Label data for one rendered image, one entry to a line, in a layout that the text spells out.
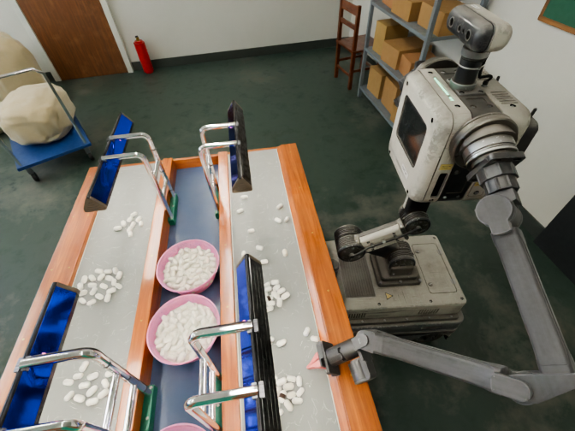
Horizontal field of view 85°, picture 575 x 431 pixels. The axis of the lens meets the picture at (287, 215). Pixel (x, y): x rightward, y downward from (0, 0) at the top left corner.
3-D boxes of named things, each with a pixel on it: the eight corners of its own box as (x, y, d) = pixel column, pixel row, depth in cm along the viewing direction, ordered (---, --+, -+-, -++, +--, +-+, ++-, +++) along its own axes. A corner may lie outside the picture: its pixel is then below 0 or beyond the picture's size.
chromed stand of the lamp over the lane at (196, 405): (269, 367, 115) (257, 313, 82) (276, 432, 101) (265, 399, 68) (217, 376, 113) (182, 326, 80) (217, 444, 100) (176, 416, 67)
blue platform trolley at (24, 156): (79, 121, 365) (26, 32, 296) (102, 162, 312) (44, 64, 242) (19, 140, 342) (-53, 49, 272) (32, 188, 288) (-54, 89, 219)
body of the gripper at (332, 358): (324, 374, 97) (344, 366, 94) (317, 342, 104) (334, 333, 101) (336, 377, 101) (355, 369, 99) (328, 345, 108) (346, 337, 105)
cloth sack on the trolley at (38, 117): (85, 108, 343) (66, 71, 314) (71, 146, 294) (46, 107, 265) (31, 115, 335) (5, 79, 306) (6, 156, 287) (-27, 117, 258)
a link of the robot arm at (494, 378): (542, 373, 69) (530, 379, 62) (542, 401, 68) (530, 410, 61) (372, 327, 101) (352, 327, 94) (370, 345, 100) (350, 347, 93)
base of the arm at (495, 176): (495, 175, 87) (525, 150, 76) (505, 202, 84) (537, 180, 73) (465, 177, 87) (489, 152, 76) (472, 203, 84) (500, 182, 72)
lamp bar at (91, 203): (134, 123, 162) (128, 110, 156) (107, 210, 120) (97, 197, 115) (118, 125, 161) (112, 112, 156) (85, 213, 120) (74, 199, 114)
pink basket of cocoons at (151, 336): (210, 294, 135) (204, 282, 128) (234, 348, 120) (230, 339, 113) (148, 325, 127) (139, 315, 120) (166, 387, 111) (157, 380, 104)
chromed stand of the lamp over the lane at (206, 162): (249, 189, 179) (238, 118, 146) (252, 214, 166) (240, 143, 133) (216, 193, 178) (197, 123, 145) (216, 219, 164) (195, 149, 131)
